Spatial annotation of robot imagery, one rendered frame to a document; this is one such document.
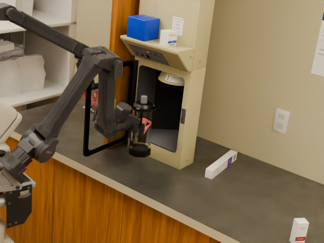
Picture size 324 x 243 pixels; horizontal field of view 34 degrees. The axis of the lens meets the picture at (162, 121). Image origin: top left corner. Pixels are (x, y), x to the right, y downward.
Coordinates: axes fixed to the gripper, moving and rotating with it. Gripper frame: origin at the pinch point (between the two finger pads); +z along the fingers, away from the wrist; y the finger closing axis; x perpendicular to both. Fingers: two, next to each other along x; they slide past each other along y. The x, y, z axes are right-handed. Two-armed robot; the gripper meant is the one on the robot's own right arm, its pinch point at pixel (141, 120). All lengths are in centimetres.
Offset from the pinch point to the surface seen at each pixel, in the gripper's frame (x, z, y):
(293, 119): -8, 54, -48
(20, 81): 12, 30, 115
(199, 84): -19.0, 17.3, -15.4
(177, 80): -18.9, 13.8, -6.1
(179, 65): -27.2, 3.9, -12.1
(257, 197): 21, 19, -53
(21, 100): 21, 22, 104
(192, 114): -5.2, 16.7, -15.1
